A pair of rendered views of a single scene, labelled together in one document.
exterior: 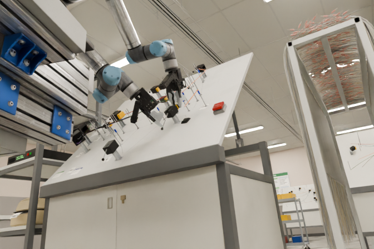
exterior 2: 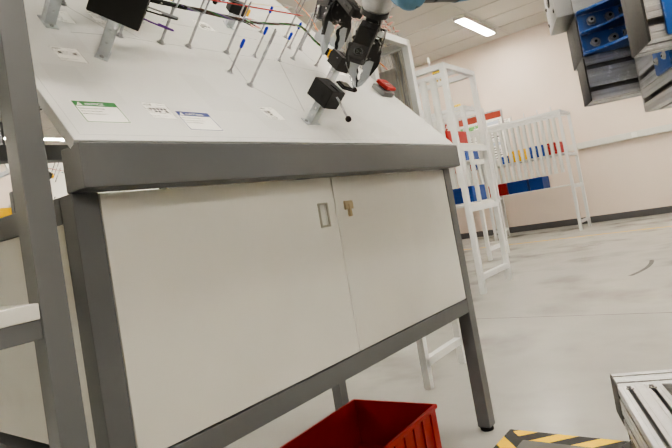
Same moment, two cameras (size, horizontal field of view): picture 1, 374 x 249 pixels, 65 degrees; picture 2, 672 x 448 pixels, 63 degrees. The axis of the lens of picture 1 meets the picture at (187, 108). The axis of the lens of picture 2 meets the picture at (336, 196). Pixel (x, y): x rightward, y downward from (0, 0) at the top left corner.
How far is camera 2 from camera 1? 2.08 m
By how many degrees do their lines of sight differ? 83
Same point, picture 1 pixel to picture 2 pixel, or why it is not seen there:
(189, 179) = (424, 184)
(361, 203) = not seen: hidden behind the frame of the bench
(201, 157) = (447, 156)
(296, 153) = not seen: outside the picture
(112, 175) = (345, 158)
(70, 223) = (225, 271)
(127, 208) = (358, 226)
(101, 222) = (313, 256)
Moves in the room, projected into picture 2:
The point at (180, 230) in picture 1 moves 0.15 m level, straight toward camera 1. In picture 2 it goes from (425, 254) to (480, 245)
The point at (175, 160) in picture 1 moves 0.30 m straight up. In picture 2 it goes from (425, 153) to (406, 48)
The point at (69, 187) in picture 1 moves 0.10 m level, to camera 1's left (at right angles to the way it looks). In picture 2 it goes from (234, 165) to (215, 160)
